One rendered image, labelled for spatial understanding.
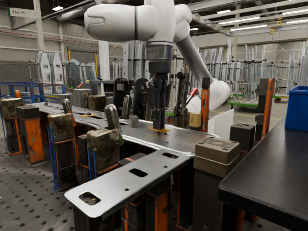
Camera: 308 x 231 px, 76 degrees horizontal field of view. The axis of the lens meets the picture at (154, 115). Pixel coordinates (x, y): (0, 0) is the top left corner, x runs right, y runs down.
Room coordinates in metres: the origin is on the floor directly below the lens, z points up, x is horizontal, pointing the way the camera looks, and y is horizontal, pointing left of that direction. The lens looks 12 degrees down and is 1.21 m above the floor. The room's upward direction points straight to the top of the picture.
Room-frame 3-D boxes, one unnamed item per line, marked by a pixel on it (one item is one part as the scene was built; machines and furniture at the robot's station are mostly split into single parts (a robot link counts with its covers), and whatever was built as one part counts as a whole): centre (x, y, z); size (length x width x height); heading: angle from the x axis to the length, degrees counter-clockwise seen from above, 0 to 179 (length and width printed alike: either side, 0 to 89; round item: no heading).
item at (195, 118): (0.74, -0.16, 0.88); 0.04 x 0.04 x 0.36; 50
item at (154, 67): (0.70, -0.02, 1.21); 0.08 x 0.07 x 0.09; 140
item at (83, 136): (0.69, 0.24, 0.84); 0.11 x 0.08 x 0.29; 140
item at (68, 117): (0.83, 0.40, 0.87); 0.12 x 0.09 x 0.35; 140
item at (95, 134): (0.58, 0.16, 0.87); 0.12 x 0.09 x 0.35; 140
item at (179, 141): (1.01, 0.36, 1.00); 1.38 x 0.22 x 0.02; 50
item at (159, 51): (0.70, -0.02, 1.28); 0.09 x 0.09 x 0.06
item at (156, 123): (0.69, -0.01, 1.05); 0.03 x 0.01 x 0.07; 50
